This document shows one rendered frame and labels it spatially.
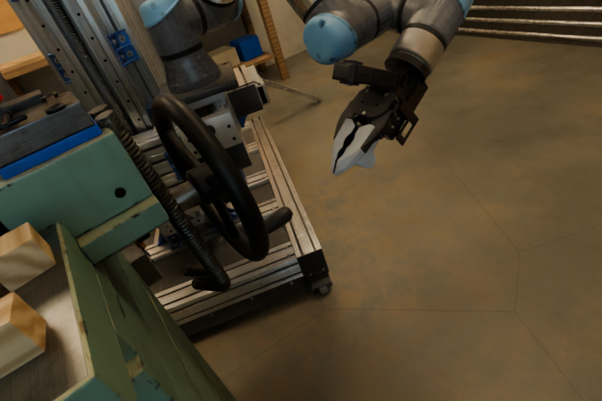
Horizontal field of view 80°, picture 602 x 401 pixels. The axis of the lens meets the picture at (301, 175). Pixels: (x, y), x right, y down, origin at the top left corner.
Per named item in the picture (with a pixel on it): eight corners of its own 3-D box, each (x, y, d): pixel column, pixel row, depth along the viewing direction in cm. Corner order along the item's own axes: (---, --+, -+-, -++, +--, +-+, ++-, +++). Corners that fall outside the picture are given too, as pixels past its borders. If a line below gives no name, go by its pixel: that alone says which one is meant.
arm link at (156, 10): (151, 55, 97) (124, 3, 90) (192, 38, 104) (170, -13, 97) (171, 56, 89) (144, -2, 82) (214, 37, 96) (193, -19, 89)
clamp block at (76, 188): (155, 196, 44) (115, 132, 39) (38, 263, 38) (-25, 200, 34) (126, 161, 55) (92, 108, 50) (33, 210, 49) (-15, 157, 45)
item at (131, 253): (164, 277, 81) (147, 252, 77) (111, 312, 76) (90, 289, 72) (153, 259, 87) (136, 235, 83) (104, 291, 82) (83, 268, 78)
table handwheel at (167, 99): (151, 46, 49) (189, 162, 74) (-10, 111, 41) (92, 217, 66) (285, 194, 39) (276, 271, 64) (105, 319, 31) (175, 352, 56)
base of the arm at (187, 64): (171, 83, 107) (155, 51, 102) (219, 67, 108) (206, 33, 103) (168, 99, 95) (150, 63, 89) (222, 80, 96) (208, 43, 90)
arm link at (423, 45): (434, 27, 53) (390, 27, 59) (417, 53, 52) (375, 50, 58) (451, 60, 58) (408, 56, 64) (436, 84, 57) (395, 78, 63)
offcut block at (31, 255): (8, 271, 33) (-19, 246, 31) (50, 246, 35) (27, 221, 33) (11, 293, 30) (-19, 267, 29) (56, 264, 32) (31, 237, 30)
